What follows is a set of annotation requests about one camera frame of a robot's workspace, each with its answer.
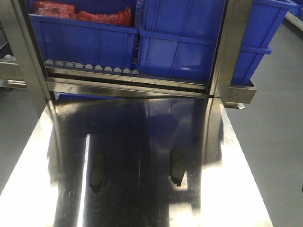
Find brake pad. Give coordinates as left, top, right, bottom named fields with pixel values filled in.
left=170, top=147, right=185, bottom=187
left=89, top=152, right=106, bottom=193

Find steel roller conveyor rack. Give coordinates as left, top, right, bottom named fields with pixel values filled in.
left=0, top=0, right=256, bottom=113

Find right blue plastic crate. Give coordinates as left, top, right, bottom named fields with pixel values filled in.
left=138, top=0, right=295, bottom=86

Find blue plastic crate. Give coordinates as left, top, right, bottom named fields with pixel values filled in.
left=138, top=0, right=295, bottom=86
left=25, top=0, right=139, bottom=69

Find red bubble wrap bags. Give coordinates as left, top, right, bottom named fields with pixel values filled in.
left=33, top=0, right=133, bottom=26

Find left blue plastic crate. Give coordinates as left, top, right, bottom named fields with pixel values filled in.
left=25, top=0, right=139, bottom=69

